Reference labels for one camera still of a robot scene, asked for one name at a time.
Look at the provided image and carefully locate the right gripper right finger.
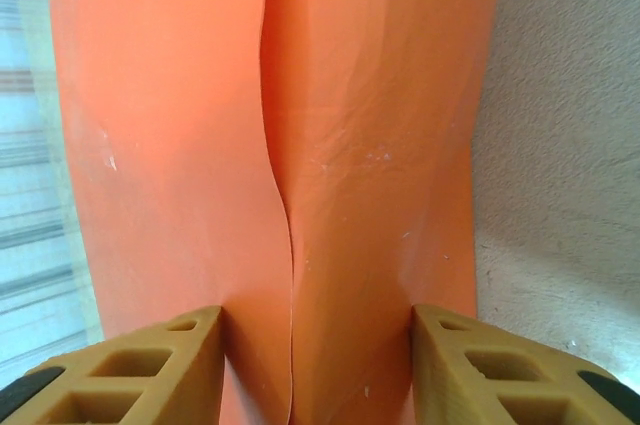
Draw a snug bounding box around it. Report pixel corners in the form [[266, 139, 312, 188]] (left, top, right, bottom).
[[410, 303, 640, 425]]

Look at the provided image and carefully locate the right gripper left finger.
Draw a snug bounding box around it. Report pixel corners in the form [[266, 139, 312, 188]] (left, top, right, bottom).
[[0, 305, 224, 425]]

